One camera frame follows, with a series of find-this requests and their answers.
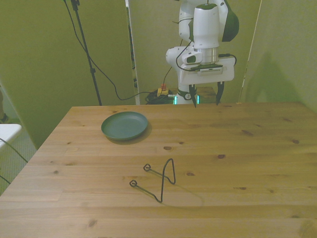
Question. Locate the small wooden robot table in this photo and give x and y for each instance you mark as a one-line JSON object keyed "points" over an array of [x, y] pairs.
{"points": [[207, 93]]}

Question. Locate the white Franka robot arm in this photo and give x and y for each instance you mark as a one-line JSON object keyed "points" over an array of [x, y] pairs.
{"points": [[205, 24]]}

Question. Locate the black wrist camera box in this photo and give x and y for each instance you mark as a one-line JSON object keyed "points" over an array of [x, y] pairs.
{"points": [[210, 72]]}

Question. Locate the yellow emergency stop button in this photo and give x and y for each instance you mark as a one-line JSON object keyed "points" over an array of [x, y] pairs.
{"points": [[162, 90]]}

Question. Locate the black tripod stand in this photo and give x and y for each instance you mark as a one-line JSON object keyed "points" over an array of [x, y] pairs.
{"points": [[92, 70]]}

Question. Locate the white furniture piece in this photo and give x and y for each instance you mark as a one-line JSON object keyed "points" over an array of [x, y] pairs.
{"points": [[8, 131]]}

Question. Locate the dark green round plate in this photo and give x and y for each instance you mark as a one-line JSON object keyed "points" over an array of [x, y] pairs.
{"points": [[123, 125]]}

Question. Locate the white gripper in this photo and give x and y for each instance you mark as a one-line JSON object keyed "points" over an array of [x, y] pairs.
{"points": [[210, 78]]}

